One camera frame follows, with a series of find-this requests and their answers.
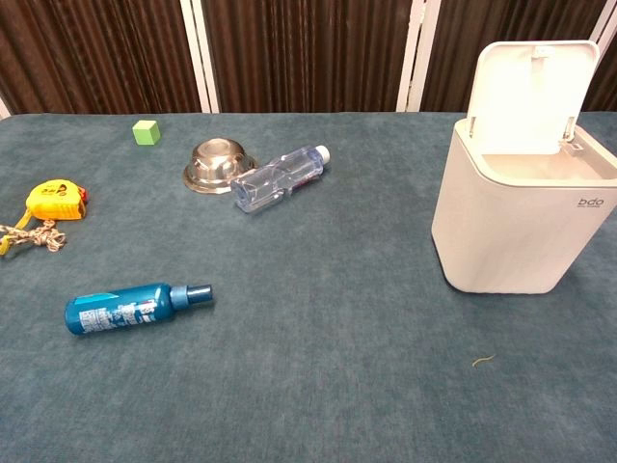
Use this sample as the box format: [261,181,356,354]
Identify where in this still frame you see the blue velvet tablecloth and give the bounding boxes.
[0,111,617,463]

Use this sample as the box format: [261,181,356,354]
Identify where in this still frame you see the yellow tape measure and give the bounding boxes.
[0,178,91,256]

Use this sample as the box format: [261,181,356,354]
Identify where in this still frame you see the white lidded trash bin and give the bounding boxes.
[430,40,617,295]

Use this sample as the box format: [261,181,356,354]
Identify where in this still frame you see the brown pleated folding screen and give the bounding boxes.
[0,0,617,120]

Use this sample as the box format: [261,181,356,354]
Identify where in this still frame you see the blue spray bottle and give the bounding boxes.
[64,283,214,337]

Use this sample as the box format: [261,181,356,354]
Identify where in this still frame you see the braided beige rope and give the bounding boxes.
[0,219,67,255]

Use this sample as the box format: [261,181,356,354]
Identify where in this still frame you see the stainless steel bowl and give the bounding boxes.
[182,138,256,195]

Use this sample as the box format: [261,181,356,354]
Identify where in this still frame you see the green foam cube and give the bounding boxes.
[132,120,161,147]

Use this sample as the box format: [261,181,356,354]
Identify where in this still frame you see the clear plastic water bottle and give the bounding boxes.
[229,145,332,214]

